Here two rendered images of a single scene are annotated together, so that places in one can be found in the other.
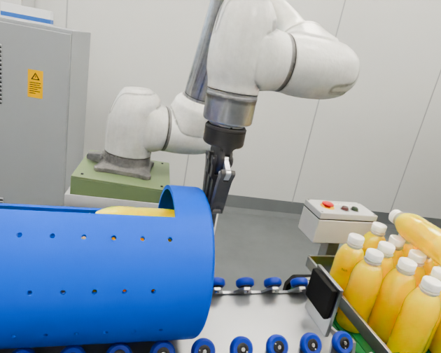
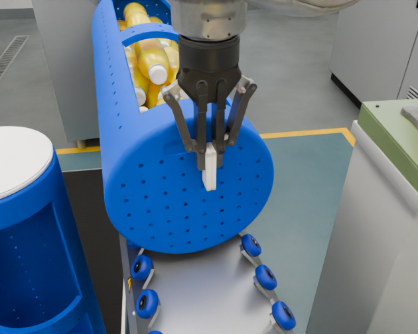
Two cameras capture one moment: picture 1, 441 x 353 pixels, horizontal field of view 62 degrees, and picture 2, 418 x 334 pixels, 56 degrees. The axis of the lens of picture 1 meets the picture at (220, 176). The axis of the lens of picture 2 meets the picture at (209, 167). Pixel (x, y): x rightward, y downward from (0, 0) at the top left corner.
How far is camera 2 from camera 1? 0.83 m
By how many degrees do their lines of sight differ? 82
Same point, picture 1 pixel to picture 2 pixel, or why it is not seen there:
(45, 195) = not seen: outside the picture
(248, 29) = not seen: outside the picture
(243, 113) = (175, 11)
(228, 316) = (225, 307)
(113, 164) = not seen: outside the picture
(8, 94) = not seen: outside the picture
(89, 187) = (369, 123)
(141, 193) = (402, 161)
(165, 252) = (112, 134)
